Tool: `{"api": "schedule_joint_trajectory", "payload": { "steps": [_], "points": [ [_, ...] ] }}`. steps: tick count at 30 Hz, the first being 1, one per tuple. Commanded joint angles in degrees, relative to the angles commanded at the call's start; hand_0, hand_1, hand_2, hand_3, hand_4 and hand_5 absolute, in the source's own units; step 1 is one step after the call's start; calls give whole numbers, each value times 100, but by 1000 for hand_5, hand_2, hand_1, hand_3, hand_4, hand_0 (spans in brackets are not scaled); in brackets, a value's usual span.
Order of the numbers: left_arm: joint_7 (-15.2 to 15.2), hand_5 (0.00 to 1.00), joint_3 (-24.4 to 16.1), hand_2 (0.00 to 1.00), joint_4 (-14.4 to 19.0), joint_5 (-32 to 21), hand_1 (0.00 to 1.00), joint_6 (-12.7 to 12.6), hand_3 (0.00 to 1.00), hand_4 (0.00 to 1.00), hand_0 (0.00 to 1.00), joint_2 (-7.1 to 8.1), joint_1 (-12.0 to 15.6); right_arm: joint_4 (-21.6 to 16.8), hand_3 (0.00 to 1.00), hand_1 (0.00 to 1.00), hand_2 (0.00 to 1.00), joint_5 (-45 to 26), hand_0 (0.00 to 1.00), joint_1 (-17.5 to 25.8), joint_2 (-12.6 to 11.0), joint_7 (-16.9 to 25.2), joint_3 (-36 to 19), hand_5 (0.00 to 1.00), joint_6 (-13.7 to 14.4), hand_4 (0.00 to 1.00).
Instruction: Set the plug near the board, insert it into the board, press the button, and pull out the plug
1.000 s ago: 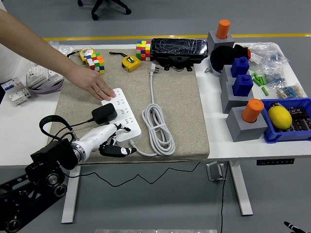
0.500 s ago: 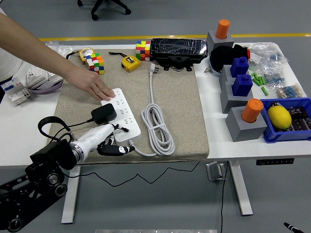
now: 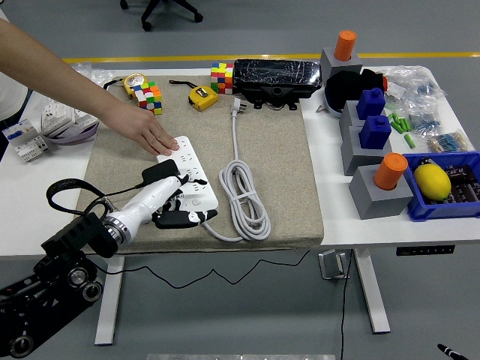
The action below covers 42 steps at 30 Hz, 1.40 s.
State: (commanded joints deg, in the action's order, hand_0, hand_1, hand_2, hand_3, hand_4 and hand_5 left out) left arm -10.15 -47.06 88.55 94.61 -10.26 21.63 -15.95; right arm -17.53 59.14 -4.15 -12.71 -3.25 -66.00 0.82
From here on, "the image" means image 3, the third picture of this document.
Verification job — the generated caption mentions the white circuit breaker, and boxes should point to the white circuit breaker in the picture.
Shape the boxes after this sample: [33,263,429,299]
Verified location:
[1,118,52,164]

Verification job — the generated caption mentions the large clear plastic bag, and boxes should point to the large clear plastic bag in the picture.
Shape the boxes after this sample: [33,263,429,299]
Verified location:
[382,65,448,113]

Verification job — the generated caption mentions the white wall socket panel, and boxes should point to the white wall socket panel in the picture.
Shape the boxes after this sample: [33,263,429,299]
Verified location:
[73,111,99,131]
[38,100,76,137]

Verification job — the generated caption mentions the square yellow tape measure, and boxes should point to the square yellow tape measure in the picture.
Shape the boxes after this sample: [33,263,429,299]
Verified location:
[167,79,219,113]

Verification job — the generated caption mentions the round yellow tape measure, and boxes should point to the round yellow tape measure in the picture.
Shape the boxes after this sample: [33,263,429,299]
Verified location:
[103,73,148,101]

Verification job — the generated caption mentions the grey-brown mat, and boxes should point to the grey-brown mat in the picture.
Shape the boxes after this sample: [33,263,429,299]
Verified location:
[70,74,326,257]

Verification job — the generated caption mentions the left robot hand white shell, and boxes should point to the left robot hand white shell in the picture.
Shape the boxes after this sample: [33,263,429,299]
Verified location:
[111,172,219,236]

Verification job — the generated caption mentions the dark electronic components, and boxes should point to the dark electronic components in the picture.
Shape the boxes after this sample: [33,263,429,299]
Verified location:
[444,163,480,204]

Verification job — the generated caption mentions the black plastic bracket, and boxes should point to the black plastic bracket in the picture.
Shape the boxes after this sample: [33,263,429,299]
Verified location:
[239,85,301,112]

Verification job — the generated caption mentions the white power strip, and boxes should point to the white power strip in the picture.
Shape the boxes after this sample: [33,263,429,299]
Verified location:
[155,134,220,226]

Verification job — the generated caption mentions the silver metal hook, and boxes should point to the silver metal hook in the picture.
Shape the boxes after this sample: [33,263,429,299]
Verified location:
[317,249,352,281]

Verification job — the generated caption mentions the clear bag of screws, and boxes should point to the clear bag of screws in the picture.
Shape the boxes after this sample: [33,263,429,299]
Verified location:
[70,61,113,90]

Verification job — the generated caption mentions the black fabric bundle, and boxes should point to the black fabric bundle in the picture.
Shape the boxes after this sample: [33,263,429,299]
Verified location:
[324,68,384,113]

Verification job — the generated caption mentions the clear bag blue parts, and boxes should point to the clear bag blue parts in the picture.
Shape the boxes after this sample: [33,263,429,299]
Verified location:
[406,108,442,134]

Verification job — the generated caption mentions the clear bag of resistors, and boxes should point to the clear bag of resistors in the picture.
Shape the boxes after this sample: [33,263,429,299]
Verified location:
[427,129,476,154]

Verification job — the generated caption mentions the grey square block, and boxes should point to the grey square block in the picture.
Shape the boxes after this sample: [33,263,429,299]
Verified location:
[340,125,393,176]
[348,164,415,221]
[338,100,367,131]
[319,47,363,78]

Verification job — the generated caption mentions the black table control panel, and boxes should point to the black table control panel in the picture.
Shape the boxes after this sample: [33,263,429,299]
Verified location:
[395,244,456,257]

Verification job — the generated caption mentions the black wrapped box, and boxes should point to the black wrapped box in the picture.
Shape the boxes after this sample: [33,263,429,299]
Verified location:
[232,58,323,101]

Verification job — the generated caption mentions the orange cylinder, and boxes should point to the orange cylinder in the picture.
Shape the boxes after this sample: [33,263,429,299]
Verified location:
[333,29,356,61]
[373,152,409,191]

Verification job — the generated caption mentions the yellow lemon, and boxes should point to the yellow lemon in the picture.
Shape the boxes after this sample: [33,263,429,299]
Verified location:
[412,163,452,200]

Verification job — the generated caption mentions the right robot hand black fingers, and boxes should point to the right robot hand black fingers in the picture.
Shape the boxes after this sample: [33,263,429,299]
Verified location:
[437,343,470,360]

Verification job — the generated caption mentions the blue plastic bin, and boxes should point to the blue plastic bin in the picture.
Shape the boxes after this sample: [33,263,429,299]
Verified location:
[400,150,480,222]

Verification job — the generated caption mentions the white table leg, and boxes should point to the white table leg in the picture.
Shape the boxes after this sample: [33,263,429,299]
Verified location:
[93,256,125,347]
[352,247,392,335]

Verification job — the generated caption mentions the small white packet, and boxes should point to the small white packet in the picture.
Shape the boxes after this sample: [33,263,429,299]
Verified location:
[385,80,406,99]

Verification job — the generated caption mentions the white power strip cable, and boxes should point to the white power strip cable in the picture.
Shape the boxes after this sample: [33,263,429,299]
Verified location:
[197,97,272,242]

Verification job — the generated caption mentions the colourful puzzle cube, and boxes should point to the colourful puzzle cube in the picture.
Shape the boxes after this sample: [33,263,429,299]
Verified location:
[208,61,234,95]
[131,81,163,116]

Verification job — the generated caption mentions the black office chair base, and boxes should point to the black office chair base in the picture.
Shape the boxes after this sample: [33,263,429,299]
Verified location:
[118,0,204,33]

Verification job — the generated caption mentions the black hanging cable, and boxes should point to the black hanging cable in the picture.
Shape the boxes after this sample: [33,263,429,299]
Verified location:
[339,249,356,360]

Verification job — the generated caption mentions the blue stepped block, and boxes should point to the blue stepped block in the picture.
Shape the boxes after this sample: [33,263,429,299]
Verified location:
[355,88,386,121]
[358,115,392,151]

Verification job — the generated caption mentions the thin black plug cord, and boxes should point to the thin black plug cord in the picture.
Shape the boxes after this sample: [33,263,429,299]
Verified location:
[95,179,312,290]

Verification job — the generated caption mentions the person's hand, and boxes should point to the person's hand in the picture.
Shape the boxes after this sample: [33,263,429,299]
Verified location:
[99,100,181,157]

